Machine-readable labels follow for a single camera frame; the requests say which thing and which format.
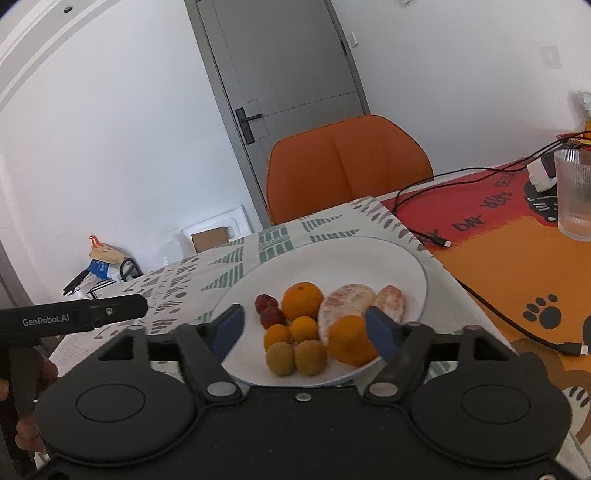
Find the blue white package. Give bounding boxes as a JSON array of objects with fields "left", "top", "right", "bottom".
[{"left": 87, "top": 259, "right": 112, "bottom": 280}]

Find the white charger adapter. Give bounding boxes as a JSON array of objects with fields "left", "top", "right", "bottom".
[{"left": 527, "top": 153, "right": 557, "bottom": 193}]

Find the large orange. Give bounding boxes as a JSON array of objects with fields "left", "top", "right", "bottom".
[
  {"left": 280, "top": 282, "right": 325, "bottom": 321},
  {"left": 328, "top": 315, "right": 378, "bottom": 367}
]

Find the patterned white tablecloth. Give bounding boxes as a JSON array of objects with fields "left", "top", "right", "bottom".
[{"left": 48, "top": 195, "right": 591, "bottom": 480}]

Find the peeled pomelo segment small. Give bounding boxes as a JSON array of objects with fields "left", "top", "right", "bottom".
[{"left": 373, "top": 285, "right": 405, "bottom": 324}]

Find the small orange kumquat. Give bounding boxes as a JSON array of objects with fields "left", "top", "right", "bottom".
[{"left": 263, "top": 324, "right": 291, "bottom": 351}]

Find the black usb cable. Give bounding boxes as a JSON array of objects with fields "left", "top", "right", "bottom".
[{"left": 454, "top": 276, "right": 590, "bottom": 357}]

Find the yellow-green round fruit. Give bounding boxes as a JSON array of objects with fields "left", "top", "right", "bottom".
[
  {"left": 294, "top": 340, "right": 328, "bottom": 376},
  {"left": 266, "top": 342, "right": 296, "bottom": 377}
]

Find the black metal shelf rack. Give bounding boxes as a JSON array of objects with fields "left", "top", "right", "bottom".
[{"left": 88, "top": 258, "right": 143, "bottom": 299}]

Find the cardboard box by wall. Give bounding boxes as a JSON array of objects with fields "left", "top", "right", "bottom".
[{"left": 191, "top": 226, "right": 228, "bottom": 253}]

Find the red plum fruit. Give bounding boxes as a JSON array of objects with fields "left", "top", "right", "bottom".
[{"left": 254, "top": 294, "right": 279, "bottom": 314}]

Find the small orange mandarin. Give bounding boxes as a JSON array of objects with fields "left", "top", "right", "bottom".
[{"left": 290, "top": 316, "right": 318, "bottom": 343}]

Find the red orange cartoon mat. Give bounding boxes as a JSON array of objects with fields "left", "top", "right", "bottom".
[{"left": 383, "top": 167, "right": 590, "bottom": 447}]

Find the brown paper bag orange handle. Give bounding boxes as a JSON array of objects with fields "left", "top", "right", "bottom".
[{"left": 89, "top": 235, "right": 125, "bottom": 264}]

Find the black door handle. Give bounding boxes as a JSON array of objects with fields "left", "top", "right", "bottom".
[{"left": 235, "top": 107, "right": 263, "bottom": 145}]

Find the white round plate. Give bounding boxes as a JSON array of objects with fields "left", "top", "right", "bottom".
[{"left": 212, "top": 236, "right": 429, "bottom": 387}]

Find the white foam board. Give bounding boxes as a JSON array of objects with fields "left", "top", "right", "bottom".
[{"left": 180, "top": 205, "right": 252, "bottom": 242}]

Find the peeled pomelo segment large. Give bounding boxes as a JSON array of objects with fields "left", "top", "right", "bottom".
[{"left": 318, "top": 284, "right": 377, "bottom": 345}]

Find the person's left hand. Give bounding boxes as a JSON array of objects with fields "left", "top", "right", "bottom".
[{"left": 4, "top": 349, "right": 59, "bottom": 453}]

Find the grey door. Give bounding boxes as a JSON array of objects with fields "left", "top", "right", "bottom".
[{"left": 185, "top": 0, "right": 370, "bottom": 228}]

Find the orange chair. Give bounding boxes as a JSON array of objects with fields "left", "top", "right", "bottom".
[{"left": 266, "top": 115, "right": 433, "bottom": 225}]

